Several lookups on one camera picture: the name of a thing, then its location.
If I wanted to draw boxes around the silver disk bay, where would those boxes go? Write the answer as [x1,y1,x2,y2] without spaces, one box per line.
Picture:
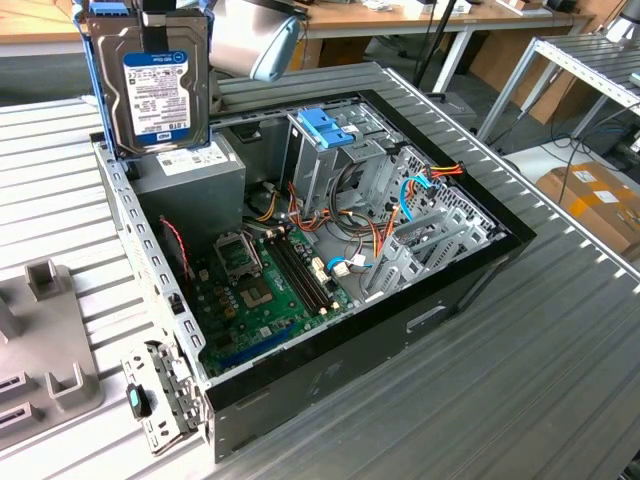
[359,207,507,305]

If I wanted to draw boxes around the grey parts rack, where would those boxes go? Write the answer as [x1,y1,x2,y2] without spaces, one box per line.
[0,258,106,451]

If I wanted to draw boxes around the labelled cardboard box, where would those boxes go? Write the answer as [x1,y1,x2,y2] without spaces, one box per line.
[537,160,640,262]

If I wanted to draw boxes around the metal slat side table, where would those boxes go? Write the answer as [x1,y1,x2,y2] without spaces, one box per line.
[477,33,640,146]

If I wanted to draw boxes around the power wire with black plug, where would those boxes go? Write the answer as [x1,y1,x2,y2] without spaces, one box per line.
[429,160,467,182]

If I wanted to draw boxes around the black open PC case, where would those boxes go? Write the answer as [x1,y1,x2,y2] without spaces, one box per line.
[89,88,539,464]

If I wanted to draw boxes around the grey plastic box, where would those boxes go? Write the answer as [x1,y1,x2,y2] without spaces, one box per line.
[424,91,476,132]

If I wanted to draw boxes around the metal socket cover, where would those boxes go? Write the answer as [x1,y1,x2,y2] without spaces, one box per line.
[213,232,264,277]

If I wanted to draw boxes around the black tripod leg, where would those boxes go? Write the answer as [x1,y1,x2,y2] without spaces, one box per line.
[413,0,461,94]

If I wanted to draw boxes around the blue and black latch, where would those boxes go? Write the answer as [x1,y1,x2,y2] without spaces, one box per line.
[125,383,154,419]

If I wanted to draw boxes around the blue expansion slot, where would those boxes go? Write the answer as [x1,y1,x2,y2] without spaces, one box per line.
[219,319,301,374]

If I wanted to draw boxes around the wooden desk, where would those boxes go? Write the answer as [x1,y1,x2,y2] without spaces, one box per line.
[0,0,599,94]

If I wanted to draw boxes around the large brown cardboard box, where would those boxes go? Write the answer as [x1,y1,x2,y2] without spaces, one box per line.
[469,27,594,126]

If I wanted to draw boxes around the blue drive cage bracket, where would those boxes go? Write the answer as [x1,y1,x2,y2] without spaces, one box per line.
[297,109,361,150]

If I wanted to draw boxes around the yellow black wire bundle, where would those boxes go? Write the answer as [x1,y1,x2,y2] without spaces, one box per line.
[247,182,281,224]

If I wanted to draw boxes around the red black fan wire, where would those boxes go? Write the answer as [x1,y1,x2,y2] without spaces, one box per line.
[158,215,195,281]

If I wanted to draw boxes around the black RAM slot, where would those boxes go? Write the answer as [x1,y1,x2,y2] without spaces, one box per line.
[263,238,321,319]
[282,229,339,309]
[269,235,327,316]
[276,232,333,312]

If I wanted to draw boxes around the silver drive cage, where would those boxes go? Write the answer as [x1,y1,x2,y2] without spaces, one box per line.
[279,97,401,216]

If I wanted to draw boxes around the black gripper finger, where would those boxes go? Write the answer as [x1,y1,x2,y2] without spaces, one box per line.
[141,0,167,52]

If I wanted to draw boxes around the silver expansion card retainer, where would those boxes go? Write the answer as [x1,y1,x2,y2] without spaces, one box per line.
[119,339,209,457]

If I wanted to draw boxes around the red orange yellow wire bundle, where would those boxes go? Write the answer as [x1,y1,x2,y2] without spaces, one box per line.
[287,179,401,264]

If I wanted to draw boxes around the silver power supply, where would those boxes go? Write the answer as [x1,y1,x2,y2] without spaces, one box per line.
[127,132,249,251]

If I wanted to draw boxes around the blue data wire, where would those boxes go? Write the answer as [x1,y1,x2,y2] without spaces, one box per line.
[327,172,439,274]

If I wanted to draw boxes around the black case fan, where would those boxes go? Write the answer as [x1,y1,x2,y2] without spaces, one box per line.
[157,214,199,296]

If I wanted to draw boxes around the green motherboard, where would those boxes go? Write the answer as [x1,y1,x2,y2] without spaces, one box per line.
[187,227,359,379]

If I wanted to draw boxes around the hard disk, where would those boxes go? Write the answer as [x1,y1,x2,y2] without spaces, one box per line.
[73,0,215,162]

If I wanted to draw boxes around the thin wires with white plug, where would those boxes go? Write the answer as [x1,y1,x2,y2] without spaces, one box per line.
[339,252,374,276]

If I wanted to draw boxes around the thick black cable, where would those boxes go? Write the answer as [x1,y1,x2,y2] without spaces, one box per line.
[329,149,396,221]

